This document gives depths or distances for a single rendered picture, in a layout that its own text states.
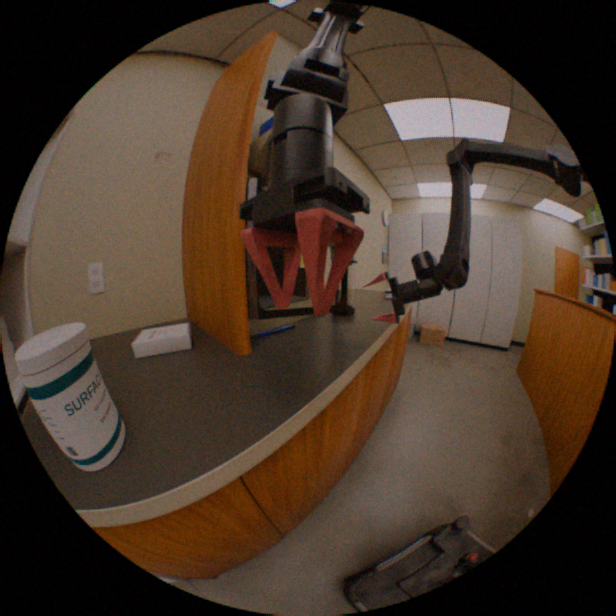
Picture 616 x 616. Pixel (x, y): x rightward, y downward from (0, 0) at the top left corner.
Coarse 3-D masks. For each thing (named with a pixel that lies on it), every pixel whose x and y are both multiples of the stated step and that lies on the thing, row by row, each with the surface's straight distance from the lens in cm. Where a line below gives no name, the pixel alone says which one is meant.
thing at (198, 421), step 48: (192, 336) 60; (288, 336) 51; (336, 336) 52; (384, 336) 59; (144, 384) 41; (192, 384) 36; (240, 384) 33; (288, 384) 32; (336, 384) 33; (48, 432) 45; (144, 432) 30; (192, 432) 27; (240, 432) 25; (288, 432) 27; (96, 480) 30; (144, 480) 26; (192, 480) 23
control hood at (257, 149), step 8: (264, 136) 57; (256, 144) 58; (264, 144) 55; (256, 152) 56; (264, 152) 55; (248, 160) 58; (256, 160) 55; (248, 168) 56; (256, 168) 56; (336, 168) 73
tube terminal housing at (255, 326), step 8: (256, 112) 73; (264, 112) 76; (272, 112) 79; (256, 120) 70; (264, 120) 73; (256, 128) 68; (256, 136) 66; (248, 176) 57; (256, 176) 58; (248, 320) 52; (256, 320) 53; (264, 320) 55; (272, 320) 57; (280, 320) 59; (288, 320) 62; (296, 320) 65; (256, 328) 54; (264, 328) 56; (272, 328) 58
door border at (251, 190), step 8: (256, 184) 54; (248, 192) 53; (248, 224) 50; (248, 264) 48; (248, 288) 49; (256, 288) 49; (256, 296) 49; (248, 304) 49; (256, 304) 50; (256, 312) 50
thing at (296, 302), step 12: (264, 180) 55; (276, 252) 50; (276, 264) 50; (276, 276) 50; (300, 276) 51; (264, 288) 49; (300, 288) 52; (264, 300) 50; (300, 300) 52; (336, 300) 57; (264, 312) 50; (276, 312) 51; (288, 312) 52; (300, 312) 53; (312, 312) 54
